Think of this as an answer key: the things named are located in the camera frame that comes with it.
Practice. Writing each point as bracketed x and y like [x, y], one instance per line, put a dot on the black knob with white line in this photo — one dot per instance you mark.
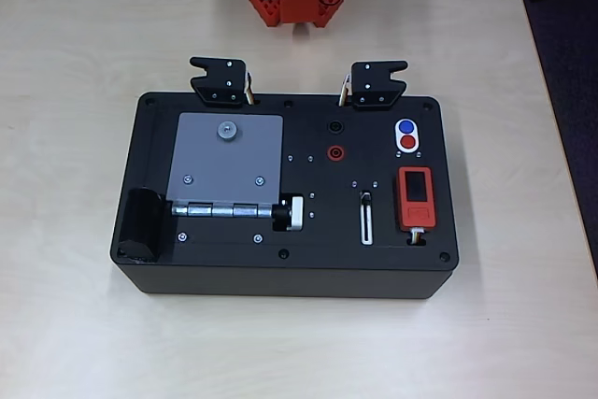
[366, 200]

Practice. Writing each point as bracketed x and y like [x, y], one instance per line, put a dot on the red round button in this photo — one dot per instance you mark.
[408, 141]

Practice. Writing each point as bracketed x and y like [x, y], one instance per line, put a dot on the blue round button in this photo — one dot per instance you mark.
[406, 126]

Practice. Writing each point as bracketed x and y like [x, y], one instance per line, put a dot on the white button housing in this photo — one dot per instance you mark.
[396, 137]

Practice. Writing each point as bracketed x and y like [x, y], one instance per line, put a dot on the white hinge sensor block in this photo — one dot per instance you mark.
[295, 214]

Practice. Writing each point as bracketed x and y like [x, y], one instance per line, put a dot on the red banana socket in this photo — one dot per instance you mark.
[336, 152]

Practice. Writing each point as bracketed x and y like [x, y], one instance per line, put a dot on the black banana socket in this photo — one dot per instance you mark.
[336, 126]

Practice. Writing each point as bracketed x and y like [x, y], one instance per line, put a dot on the grey hinged door plate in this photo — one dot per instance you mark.
[224, 161]

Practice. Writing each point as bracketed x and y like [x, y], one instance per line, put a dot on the round grey door knob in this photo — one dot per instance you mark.
[227, 130]

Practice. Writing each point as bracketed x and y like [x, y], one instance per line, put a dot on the silver metal door hinge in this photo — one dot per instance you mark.
[219, 210]

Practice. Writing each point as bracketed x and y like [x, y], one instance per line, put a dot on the black task board box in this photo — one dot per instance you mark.
[327, 273]

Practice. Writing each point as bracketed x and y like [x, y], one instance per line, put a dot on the red display module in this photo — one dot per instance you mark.
[418, 214]

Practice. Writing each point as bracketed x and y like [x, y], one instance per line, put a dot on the black rounded probe holder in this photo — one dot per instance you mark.
[140, 226]

